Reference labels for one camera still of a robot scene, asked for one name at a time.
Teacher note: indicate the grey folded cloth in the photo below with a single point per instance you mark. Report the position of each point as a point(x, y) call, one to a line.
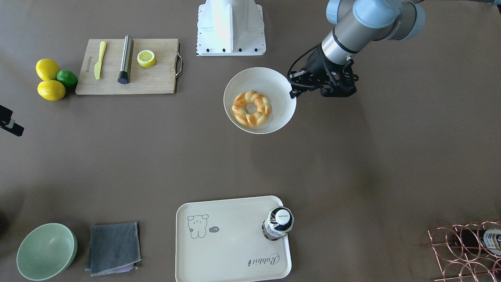
point(114, 248)

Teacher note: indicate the green bowl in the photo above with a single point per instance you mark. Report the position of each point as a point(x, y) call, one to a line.
point(46, 251)

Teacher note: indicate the bamboo cutting board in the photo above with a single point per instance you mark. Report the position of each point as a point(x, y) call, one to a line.
point(158, 79)

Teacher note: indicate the yellow lemon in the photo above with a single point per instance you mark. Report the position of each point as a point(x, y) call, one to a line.
point(51, 90)
point(47, 69)

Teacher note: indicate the white round plate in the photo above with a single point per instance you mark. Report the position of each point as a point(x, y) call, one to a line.
point(270, 83)

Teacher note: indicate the tea bottle in rack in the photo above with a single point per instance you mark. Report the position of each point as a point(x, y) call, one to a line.
point(480, 241)

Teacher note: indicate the cream rabbit tray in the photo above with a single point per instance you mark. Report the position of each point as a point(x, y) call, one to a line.
point(222, 241)

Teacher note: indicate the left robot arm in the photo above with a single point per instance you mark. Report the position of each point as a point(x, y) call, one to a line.
point(356, 23)

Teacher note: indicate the glazed twisted donut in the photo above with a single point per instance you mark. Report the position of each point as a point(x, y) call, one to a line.
point(251, 109)

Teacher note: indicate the yellow plastic knife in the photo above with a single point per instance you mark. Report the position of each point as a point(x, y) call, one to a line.
point(98, 64)

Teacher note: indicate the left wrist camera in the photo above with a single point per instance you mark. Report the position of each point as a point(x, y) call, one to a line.
point(332, 90)

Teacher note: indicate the green lime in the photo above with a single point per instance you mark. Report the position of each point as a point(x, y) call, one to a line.
point(67, 78)

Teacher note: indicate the copper wire bottle rack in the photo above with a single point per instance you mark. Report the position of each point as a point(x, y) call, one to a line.
point(454, 263)

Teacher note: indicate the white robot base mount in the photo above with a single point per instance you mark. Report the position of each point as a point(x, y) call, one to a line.
point(230, 28)

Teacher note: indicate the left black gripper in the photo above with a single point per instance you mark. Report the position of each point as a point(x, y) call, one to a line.
point(316, 65)

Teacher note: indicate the lemon half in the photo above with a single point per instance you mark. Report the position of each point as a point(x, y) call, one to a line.
point(146, 58)

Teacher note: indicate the yellow lemon lower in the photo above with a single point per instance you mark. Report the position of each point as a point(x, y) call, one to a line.
point(51, 90)

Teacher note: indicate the tea bottle on tray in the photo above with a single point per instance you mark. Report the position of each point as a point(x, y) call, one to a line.
point(278, 223)

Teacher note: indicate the yellow lemon upper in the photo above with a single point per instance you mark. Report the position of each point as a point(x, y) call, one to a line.
point(47, 69)

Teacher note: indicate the steel muddler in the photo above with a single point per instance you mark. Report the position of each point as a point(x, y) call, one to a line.
point(124, 73)

